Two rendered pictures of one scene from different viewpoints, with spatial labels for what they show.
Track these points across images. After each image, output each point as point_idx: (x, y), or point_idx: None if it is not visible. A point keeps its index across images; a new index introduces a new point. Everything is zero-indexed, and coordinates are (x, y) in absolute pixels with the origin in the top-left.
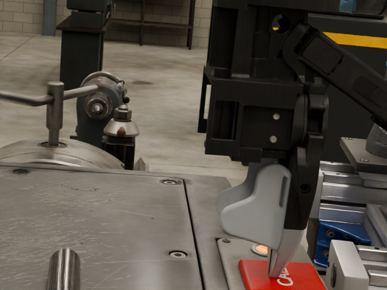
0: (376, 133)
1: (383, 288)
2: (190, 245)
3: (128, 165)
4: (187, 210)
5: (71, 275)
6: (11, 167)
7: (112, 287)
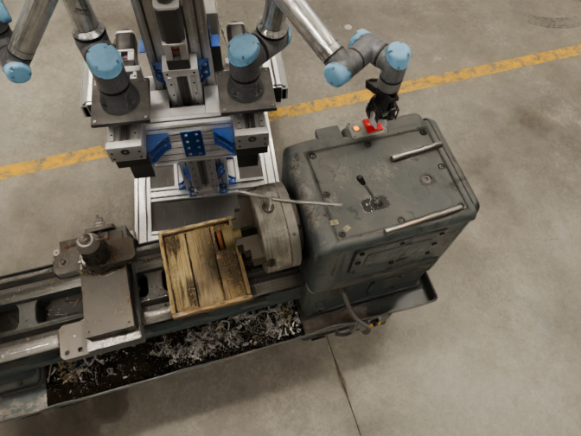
0: (123, 105)
1: (264, 125)
2: (360, 143)
3: (105, 243)
4: (336, 147)
5: (403, 152)
6: (324, 198)
7: (391, 151)
